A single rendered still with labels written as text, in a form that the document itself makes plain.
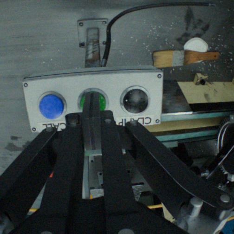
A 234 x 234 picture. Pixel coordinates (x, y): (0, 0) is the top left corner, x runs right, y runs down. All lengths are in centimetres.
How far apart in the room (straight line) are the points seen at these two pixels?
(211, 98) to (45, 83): 46
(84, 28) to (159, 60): 21
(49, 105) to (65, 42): 28
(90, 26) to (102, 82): 25
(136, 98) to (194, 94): 36
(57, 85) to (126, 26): 28
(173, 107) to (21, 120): 49
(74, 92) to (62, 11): 26
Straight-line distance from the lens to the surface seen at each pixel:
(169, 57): 52
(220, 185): 73
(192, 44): 54
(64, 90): 23
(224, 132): 63
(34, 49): 50
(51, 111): 23
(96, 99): 19
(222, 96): 61
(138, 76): 22
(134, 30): 47
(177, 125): 60
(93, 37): 41
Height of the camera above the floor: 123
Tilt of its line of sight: 43 degrees down
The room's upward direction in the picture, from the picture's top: 172 degrees clockwise
